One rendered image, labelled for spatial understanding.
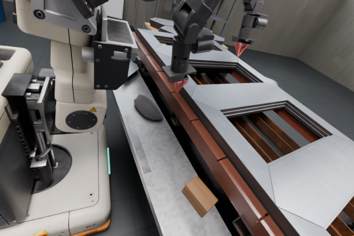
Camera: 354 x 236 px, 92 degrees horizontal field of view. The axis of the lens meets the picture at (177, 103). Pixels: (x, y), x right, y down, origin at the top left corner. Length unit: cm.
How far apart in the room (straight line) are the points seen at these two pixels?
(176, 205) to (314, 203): 40
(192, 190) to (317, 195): 37
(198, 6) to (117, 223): 121
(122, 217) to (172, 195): 71
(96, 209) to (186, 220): 53
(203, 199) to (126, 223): 77
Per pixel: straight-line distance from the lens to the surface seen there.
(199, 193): 62
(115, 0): 333
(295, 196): 65
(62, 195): 107
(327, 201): 73
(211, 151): 61
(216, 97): 80
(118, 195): 135
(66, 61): 64
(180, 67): 55
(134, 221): 131
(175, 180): 67
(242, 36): 100
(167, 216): 62
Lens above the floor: 125
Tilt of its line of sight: 36 degrees down
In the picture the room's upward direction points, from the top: 21 degrees clockwise
